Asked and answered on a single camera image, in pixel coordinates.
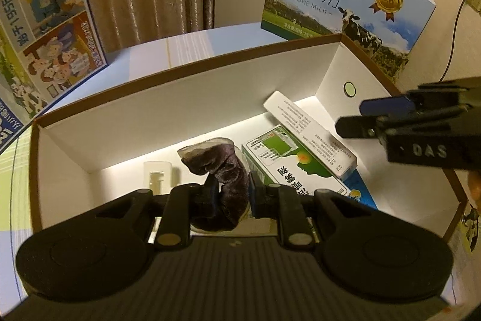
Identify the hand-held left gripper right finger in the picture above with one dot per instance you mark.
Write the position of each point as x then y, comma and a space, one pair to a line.
257, 195

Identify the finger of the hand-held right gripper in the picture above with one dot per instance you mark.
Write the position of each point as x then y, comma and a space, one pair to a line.
387, 104
357, 127

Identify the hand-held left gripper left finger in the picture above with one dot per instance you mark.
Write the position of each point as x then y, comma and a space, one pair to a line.
215, 198

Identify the dark purple scrunchie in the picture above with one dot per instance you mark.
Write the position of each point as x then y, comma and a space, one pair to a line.
225, 170

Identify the green and white medicine box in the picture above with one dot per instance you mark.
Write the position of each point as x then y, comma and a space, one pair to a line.
289, 155

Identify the white plastic window package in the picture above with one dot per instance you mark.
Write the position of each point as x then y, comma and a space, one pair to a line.
158, 174

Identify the blue toothpaste tube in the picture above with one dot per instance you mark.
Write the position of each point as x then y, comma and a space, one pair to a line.
362, 193

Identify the brown cardboard box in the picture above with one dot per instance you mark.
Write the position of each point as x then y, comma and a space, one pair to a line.
112, 125

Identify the blue cartoon carton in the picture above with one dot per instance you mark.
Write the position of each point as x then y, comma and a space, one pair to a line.
49, 35

